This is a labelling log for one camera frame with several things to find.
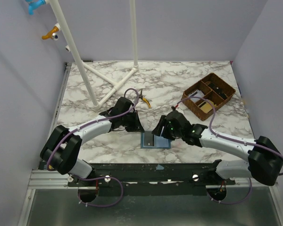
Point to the black credit card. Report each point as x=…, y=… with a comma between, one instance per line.
x=148, y=139

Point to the black item in basket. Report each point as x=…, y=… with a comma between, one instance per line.
x=218, y=90

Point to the gold VIP credit card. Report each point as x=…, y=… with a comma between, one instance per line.
x=206, y=110

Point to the blue card holder wallet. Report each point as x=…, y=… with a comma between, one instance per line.
x=159, y=143

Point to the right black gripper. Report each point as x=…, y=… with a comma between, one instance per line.
x=164, y=128

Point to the yellow handled pliers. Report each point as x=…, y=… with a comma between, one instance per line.
x=144, y=99

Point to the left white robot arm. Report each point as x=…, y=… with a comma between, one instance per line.
x=63, y=145

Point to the orange brass tap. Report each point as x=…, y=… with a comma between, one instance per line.
x=53, y=33

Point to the white packets in basket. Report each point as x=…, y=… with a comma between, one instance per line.
x=194, y=99

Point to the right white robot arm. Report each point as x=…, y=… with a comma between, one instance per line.
x=258, y=158

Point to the aluminium extrusion rail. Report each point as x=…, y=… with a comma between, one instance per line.
x=43, y=179

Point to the gold striped credit card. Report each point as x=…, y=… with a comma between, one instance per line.
x=204, y=105

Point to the white striped credit card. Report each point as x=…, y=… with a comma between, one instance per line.
x=197, y=93

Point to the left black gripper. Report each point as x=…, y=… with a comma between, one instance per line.
x=137, y=126

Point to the white PVC pipe frame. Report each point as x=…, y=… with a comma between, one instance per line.
x=104, y=35

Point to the brown woven basket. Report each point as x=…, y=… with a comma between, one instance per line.
x=210, y=95

